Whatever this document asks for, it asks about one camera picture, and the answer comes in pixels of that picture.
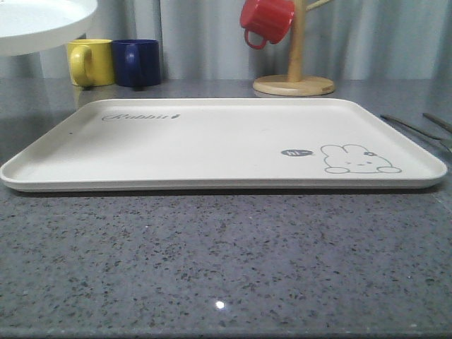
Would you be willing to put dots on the silver metal chopstick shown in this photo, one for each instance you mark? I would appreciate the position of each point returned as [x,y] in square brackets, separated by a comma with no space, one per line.
[438,121]

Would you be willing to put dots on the silver metal fork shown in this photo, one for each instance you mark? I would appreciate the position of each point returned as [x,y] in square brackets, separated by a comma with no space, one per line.
[443,141]

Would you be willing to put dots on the white round plate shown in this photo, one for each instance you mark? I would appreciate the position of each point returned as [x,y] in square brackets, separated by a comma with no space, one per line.
[34,26]

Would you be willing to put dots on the beige rabbit serving tray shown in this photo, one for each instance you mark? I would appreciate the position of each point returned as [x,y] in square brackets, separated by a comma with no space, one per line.
[221,143]

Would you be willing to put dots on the wooden mug tree stand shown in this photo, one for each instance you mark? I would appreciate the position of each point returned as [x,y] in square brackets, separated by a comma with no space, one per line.
[295,83]

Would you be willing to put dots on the dark blue mug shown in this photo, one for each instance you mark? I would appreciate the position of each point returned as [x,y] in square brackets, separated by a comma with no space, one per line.
[136,62]

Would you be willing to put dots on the red ribbed mug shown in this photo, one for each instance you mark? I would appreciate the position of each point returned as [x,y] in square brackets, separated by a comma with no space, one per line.
[266,21]

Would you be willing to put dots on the yellow mug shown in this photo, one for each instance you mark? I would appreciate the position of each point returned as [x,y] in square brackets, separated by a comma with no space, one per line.
[90,62]

